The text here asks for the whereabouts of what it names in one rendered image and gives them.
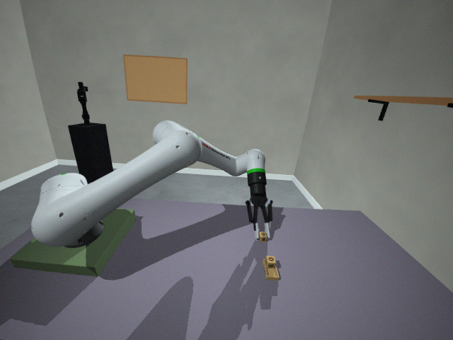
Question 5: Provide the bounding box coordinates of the tan number cube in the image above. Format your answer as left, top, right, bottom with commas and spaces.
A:
258, 232, 268, 242
265, 256, 276, 268

